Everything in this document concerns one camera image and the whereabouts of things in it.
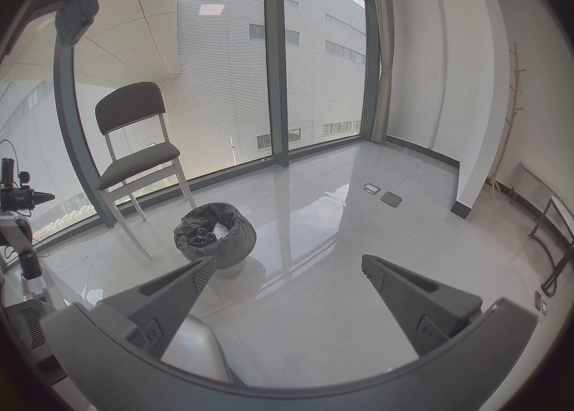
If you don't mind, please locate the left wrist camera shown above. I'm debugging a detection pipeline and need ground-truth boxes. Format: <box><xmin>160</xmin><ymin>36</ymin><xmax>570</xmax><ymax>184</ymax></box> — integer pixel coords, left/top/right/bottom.
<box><xmin>0</xmin><ymin>157</ymin><xmax>18</xmax><ymax>186</ymax></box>

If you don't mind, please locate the white curtain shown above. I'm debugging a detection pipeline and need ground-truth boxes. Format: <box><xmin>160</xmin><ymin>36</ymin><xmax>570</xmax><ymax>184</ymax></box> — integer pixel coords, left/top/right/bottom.
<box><xmin>363</xmin><ymin>0</ymin><xmax>395</xmax><ymax>143</ymax></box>

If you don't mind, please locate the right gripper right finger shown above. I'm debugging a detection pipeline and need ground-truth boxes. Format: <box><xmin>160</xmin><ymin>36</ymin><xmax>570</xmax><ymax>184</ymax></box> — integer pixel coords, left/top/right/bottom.
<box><xmin>361</xmin><ymin>254</ymin><xmax>484</xmax><ymax>359</ymax></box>

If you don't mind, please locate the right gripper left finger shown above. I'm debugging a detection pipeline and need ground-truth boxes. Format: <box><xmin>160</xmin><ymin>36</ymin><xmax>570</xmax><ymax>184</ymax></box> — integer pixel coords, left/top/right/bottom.
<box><xmin>95</xmin><ymin>257</ymin><xmax>217</xmax><ymax>360</ymax></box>

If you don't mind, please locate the wooden coat stand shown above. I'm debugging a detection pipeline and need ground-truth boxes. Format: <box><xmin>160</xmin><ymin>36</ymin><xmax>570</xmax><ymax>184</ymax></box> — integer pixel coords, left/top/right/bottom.
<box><xmin>486</xmin><ymin>43</ymin><xmax>525</xmax><ymax>200</ymax></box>

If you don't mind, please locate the white trash bin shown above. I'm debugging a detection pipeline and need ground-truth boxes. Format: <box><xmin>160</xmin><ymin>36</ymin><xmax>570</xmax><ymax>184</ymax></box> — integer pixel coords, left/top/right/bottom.
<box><xmin>214</xmin><ymin>259</ymin><xmax>248</xmax><ymax>278</ymax></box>

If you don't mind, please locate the grey chair with white legs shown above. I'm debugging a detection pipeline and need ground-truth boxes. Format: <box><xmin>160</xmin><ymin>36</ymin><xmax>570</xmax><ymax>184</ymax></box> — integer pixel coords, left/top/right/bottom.
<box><xmin>95</xmin><ymin>82</ymin><xmax>198</xmax><ymax>261</ymax></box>

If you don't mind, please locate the black plastic bag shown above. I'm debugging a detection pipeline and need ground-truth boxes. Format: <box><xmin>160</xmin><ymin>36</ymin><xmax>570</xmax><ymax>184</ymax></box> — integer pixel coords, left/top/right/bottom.
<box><xmin>174</xmin><ymin>202</ymin><xmax>257</xmax><ymax>270</ymax></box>

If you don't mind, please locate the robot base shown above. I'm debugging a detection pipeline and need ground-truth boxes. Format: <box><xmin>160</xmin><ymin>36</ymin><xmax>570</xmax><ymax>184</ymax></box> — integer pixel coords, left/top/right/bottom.
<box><xmin>0</xmin><ymin>284</ymin><xmax>236</xmax><ymax>386</ymax></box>

